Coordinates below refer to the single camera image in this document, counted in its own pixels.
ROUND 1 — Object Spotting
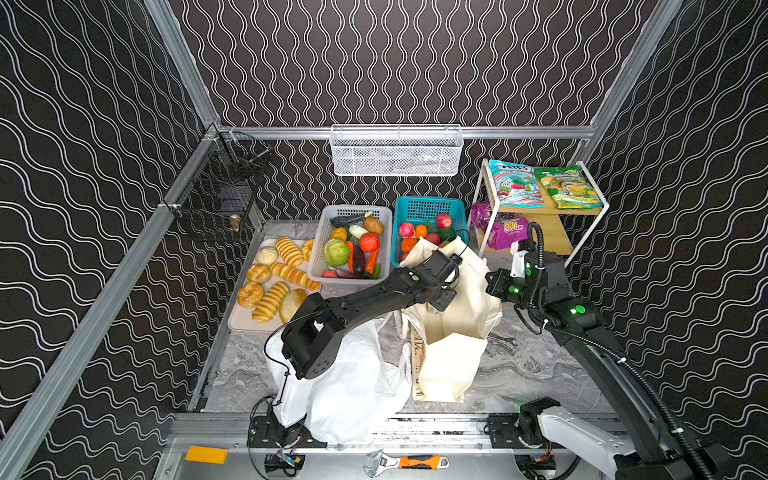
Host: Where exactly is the green yellow snack bag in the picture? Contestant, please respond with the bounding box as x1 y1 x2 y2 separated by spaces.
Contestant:
534 166 602 210

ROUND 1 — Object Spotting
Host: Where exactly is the dark purple eggplant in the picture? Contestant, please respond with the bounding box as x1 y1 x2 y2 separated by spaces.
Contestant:
352 243 367 275

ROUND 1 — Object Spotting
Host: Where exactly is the round bread bun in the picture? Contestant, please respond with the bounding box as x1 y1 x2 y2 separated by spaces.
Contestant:
237 280 264 310

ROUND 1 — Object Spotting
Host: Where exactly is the yellow label tag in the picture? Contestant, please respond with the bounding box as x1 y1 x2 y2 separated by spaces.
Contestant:
184 446 229 465

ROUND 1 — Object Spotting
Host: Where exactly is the black wire wall basket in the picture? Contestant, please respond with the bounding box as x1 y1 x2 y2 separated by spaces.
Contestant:
170 133 274 245

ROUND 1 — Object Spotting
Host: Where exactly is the white two-tier shelf rack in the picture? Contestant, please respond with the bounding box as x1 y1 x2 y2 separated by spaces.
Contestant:
472 158 610 267

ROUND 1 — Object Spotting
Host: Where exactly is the teal plastic fruit basket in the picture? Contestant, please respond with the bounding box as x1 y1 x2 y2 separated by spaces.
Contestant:
390 196 469 267

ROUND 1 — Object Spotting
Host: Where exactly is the orange fruit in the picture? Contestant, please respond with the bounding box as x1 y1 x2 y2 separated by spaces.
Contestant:
400 238 418 254

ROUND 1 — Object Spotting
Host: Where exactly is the green cabbage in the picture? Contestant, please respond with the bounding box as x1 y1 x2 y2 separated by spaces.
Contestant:
323 238 351 268

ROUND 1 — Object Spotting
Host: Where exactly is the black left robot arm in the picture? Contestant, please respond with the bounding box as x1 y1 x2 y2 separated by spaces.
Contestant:
265 250 462 431

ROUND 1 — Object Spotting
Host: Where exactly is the purple snack bag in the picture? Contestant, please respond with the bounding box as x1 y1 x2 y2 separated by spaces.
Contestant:
470 201 529 250

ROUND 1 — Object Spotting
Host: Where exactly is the white wire wall basket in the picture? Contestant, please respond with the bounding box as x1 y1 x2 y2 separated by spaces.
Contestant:
329 124 464 177

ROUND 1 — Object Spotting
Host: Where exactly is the white plastic grocery bag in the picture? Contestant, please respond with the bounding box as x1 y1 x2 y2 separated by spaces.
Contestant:
265 313 412 444

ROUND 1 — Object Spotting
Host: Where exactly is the red tomato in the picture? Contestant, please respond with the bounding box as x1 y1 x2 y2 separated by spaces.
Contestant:
359 232 380 253

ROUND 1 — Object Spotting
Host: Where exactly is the orange carrot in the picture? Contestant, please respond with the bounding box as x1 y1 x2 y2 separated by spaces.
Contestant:
365 248 380 276

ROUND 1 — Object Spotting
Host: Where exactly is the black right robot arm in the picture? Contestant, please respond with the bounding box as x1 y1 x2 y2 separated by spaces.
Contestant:
485 245 729 479

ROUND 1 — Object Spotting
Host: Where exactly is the bread tray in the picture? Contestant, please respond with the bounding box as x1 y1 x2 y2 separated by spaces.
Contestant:
227 238 321 333

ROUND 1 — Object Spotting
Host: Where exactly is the adjustable wrench orange handle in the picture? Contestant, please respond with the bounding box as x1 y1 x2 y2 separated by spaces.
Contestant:
363 450 450 478

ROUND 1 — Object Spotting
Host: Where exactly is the brown potato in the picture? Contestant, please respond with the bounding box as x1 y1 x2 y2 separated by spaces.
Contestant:
363 216 384 236

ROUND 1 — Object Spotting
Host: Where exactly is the white plastic vegetable basket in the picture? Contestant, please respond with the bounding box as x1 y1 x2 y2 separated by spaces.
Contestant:
308 204 393 287

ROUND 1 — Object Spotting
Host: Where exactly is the teal snack bag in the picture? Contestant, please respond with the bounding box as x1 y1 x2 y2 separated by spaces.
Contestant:
489 160 545 209

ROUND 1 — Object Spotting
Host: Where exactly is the red apple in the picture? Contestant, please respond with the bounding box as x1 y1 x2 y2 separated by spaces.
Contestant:
398 222 416 239

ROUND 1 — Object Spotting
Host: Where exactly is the small tangerine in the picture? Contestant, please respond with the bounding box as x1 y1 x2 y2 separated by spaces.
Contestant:
415 224 429 239

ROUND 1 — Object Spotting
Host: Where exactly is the cream canvas tote bag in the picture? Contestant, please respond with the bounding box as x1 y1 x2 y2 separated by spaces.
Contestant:
394 238 502 402

